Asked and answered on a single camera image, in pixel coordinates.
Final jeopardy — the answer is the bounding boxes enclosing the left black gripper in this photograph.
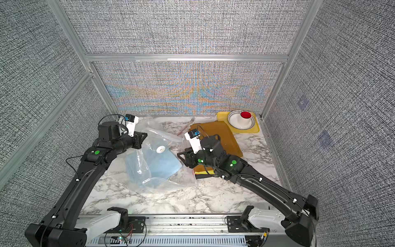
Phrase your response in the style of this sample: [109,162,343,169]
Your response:
[113,131,148,154]

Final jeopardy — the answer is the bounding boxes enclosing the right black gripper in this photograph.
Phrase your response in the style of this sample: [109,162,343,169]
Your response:
[178,146,222,172]

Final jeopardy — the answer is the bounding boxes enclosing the yellow-green shorts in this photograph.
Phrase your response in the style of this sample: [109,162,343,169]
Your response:
[194,168,215,175]

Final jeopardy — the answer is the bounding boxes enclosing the mustard brown trousers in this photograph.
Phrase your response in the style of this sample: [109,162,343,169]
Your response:
[188,121,243,157]

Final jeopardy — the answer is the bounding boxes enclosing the light blue trousers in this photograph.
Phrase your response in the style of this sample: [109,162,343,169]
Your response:
[125,146,182,191]

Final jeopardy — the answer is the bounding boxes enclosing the clear plastic vacuum bag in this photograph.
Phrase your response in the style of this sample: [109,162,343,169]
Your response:
[123,116,196,193]

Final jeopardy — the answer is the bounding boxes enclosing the black trousers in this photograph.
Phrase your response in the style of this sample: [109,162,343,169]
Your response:
[195,174,218,179]

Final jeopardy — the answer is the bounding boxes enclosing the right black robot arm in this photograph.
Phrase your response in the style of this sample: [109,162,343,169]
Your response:
[177,129,319,247]

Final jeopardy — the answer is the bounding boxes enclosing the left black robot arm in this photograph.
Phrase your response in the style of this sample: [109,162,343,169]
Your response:
[25,114,148,247]

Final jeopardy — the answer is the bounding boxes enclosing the yellow plastic tray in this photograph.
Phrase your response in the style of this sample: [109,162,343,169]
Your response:
[217,112,260,133]

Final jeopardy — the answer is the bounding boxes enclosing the white patterned bowl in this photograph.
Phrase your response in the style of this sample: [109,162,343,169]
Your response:
[227,110,255,130]

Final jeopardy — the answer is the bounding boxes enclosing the white cup red inside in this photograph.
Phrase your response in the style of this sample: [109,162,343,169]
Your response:
[238,111,252,128]

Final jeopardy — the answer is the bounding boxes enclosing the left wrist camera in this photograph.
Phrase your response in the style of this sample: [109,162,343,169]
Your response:
[125,114,139,137]

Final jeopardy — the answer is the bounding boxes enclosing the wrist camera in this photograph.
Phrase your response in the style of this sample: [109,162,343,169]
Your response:
[185,129,202,154]
[125,114,139,137]

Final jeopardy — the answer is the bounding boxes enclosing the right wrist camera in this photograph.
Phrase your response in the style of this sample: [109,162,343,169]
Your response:
[185,129,202,154]

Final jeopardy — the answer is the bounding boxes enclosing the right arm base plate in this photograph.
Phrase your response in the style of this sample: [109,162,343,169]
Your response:
[225,216,270,233]

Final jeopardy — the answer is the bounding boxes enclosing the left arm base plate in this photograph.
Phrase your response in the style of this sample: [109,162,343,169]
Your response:
[106,216,147,235]

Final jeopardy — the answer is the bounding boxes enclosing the aluminium front rail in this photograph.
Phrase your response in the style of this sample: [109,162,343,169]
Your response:
[55,213,315,237]

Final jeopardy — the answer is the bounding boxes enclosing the white slotted cable duct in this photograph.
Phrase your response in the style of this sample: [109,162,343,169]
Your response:
[86,235,248,247]

